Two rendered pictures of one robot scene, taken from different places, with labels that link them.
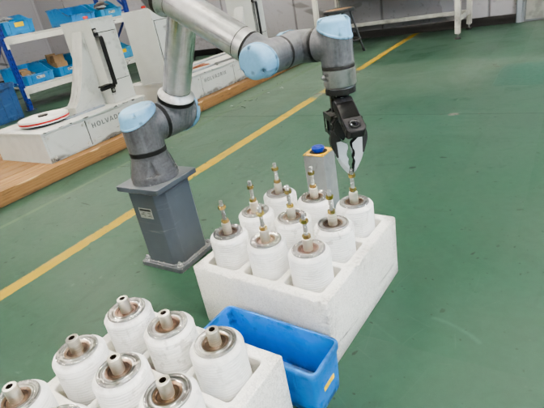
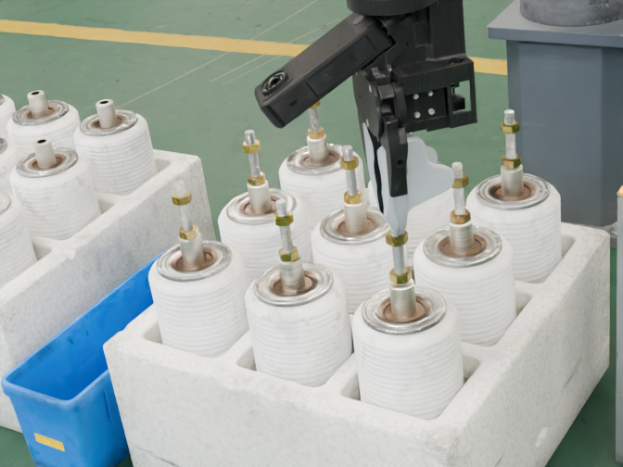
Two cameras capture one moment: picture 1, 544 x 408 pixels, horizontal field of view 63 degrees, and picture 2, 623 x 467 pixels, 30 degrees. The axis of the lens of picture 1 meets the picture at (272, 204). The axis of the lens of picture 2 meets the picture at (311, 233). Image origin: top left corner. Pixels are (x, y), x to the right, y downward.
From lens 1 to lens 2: 141 cm
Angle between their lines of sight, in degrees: 76
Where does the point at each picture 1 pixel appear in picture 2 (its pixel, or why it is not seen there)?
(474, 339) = not seen: outside the picture
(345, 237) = (252, 319)
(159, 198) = (512, 49)
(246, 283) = not seen: hidden behind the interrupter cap
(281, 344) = not seen: hidden behind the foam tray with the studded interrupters
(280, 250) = (231, 237)
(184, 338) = (19, 188)
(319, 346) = (101, 402)
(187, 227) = (557, 152)
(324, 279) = (163, 328)
